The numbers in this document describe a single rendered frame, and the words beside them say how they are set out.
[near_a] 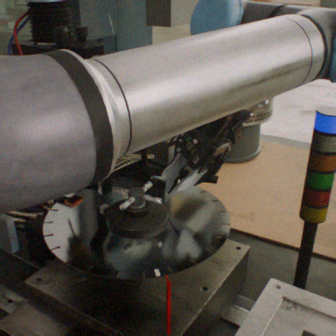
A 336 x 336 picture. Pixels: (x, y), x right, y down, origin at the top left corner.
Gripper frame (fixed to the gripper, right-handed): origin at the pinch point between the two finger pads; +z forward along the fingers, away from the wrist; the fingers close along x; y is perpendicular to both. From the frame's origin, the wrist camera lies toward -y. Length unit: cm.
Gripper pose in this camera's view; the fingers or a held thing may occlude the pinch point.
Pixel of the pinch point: (174, 187)
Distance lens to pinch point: 78.9
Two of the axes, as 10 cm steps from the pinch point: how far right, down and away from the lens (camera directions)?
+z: -5.2, 7.2, 4.6
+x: 7.1, 6.6, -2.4
